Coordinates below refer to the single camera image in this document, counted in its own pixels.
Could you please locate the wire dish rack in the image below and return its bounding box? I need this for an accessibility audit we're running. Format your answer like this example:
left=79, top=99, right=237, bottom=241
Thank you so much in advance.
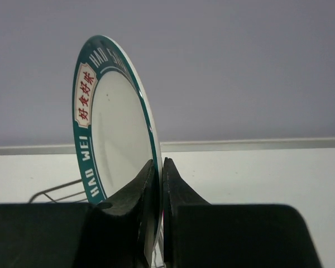
left=28, top=179, right=88, bottom=203

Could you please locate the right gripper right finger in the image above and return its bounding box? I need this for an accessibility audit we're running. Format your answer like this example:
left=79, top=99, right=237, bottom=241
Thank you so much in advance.
left=163, top=158, right=322, bottom=267

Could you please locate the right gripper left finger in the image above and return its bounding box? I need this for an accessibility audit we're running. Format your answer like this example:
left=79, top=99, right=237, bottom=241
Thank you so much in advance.
left=0, top=160, right=156, bottom=267

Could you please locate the green rimmed white plate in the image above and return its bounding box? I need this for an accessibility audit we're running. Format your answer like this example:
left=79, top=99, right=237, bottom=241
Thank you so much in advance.
left=72, top=35, right=162, bottom=267

